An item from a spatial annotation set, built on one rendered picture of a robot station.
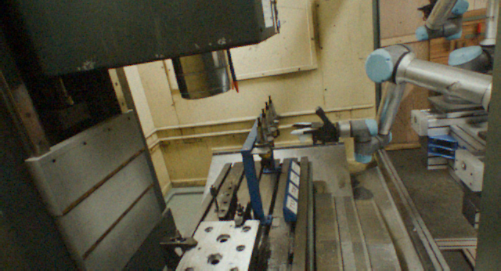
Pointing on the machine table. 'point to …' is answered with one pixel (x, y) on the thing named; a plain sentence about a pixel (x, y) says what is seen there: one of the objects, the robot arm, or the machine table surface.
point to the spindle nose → (202, 75)
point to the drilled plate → (252, 238)
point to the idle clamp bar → (227, 203)
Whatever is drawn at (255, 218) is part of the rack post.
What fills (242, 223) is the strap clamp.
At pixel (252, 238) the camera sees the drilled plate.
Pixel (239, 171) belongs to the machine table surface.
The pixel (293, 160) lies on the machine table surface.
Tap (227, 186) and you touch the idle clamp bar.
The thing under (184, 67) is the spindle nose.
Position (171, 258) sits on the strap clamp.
